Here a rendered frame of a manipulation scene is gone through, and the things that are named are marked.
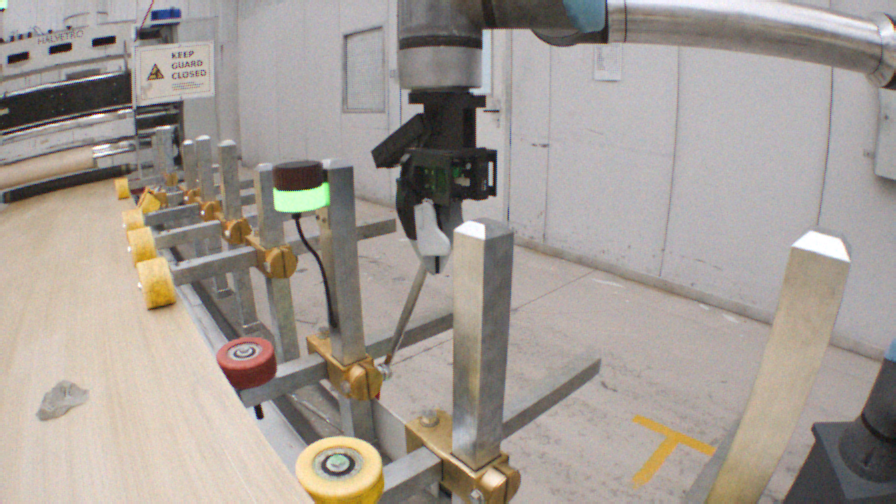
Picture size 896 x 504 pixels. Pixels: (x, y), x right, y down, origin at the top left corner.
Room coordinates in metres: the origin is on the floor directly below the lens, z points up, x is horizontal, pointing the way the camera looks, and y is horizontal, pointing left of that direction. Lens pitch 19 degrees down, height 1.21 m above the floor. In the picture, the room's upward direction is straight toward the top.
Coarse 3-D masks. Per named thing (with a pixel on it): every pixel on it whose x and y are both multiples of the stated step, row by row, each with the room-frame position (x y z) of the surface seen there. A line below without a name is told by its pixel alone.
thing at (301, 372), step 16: (416, 320) 0.69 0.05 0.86; (432, 320) 0.69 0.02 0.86; (448, 320) 0.71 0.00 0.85; (368, 336) 0.63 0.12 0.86; (384, 336) 0.63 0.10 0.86; (416, 336) 0.66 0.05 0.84; (432, 336) 0.68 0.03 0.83; (368, 352) 0.60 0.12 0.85; (384, 352) 0.62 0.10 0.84; (288, 368) 0.53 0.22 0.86; (304, 368) 0.54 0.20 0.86; (320, 368) 0.55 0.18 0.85; (272, 384) 0.50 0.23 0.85; (288, 384) 0.52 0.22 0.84; (304, 384) 0.53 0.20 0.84; (256, 400) 0.48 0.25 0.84
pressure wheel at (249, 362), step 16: (224, 352) 0.49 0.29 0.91; (240, 352) 0.49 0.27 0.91; (256, 352) 0.50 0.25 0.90; (272, 352) 0.50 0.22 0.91; (224, 368) 0.46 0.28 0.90; (240, 368) 0.46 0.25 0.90; (256, 368) 0.47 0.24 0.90; (272, 368) 0.49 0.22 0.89; (240, 384) 0.46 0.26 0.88; (256, 384) 0.46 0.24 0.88; (256, 416) 0.49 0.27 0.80
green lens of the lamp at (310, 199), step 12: (276, 192) 0.50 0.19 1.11; (288, 192) 0.49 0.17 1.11; (300, 192) 0.50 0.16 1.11; (312, 192) 0.50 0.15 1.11; (324, 192) 0.53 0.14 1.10; (276, 204) 0.50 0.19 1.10; (288, 204) 0.49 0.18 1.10; (300, 204) 0.50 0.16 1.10; (312, 204) 0.50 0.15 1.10; (324, 204) 0.52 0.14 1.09
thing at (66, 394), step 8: (56, 384) 0.35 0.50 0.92; (64, 384) 0.36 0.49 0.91; (72, 384) 0.35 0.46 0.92; (48, 392) 0.33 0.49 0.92; (56, 392) 0.33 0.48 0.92; (64, 392) 0.34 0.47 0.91; (72, 392) 0.35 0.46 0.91; (80, 392) 0.35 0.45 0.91; (88, 392) 0.36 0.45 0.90; (48, 400) 0.32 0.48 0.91; (56, 400) 0.33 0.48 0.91; (64, 400) 0.33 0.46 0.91; (72, 400) 0.34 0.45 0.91; (80, 400) 0.34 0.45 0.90; (40, 408) 0.30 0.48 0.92; (48, 408) 0.31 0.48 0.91; (56, 408) 0.31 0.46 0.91; (64, 408) 0.32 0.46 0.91; (40, 416) 0.29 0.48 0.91; (48, 416) 0.30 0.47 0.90
